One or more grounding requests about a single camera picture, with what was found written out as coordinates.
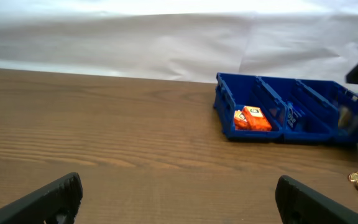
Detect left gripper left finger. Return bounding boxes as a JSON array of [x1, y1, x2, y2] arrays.
[[0, 172, 84, 224]]

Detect blue tray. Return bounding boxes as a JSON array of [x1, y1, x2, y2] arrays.
[[213, 72, 358, 146]]

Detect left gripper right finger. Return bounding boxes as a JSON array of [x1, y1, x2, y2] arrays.
[[274, 174, 358, 224]]

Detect blue candy pack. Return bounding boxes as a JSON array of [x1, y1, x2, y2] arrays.
[[286, 102, 304, 131]]

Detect orange candy box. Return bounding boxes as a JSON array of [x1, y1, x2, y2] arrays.
[[241, 105, 273, 132], [233, 110, 250, 131]]

